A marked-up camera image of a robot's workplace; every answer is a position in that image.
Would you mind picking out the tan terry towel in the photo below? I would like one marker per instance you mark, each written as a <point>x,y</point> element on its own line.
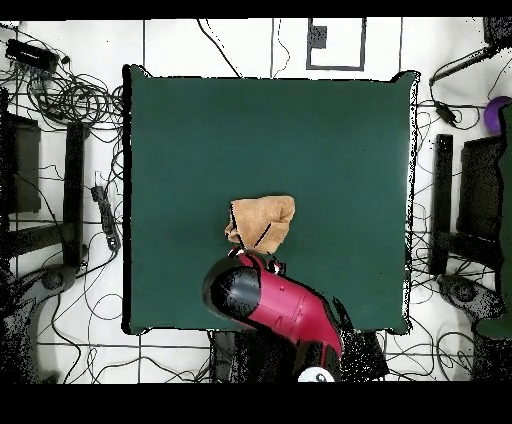
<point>260,220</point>

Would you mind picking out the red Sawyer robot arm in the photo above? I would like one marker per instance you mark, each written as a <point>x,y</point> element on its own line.
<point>288,304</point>

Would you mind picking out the dark green tablecloth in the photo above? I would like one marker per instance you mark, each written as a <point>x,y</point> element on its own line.
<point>280,140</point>

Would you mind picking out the black power strip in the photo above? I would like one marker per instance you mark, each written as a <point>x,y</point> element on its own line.
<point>106,216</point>
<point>372,356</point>

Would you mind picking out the black stand bar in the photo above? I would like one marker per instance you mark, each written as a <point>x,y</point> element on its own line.
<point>442,192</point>
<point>74,192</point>

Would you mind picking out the black caster foot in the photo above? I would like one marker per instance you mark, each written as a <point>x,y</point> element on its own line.
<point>56,278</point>
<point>466,294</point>

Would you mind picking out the black power adapter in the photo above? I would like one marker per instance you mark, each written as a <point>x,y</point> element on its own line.
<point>446,113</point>

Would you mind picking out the black stand panel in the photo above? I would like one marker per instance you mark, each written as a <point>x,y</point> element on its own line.
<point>480,188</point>
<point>24,168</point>

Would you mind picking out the black rod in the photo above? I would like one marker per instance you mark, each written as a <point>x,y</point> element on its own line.
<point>460,66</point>

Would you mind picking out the purple ball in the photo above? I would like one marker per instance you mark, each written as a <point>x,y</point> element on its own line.
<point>494,116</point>

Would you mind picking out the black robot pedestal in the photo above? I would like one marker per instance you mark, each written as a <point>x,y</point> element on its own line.
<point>256,356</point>

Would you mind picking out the black network switch box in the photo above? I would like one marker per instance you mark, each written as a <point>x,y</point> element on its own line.
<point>32,56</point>

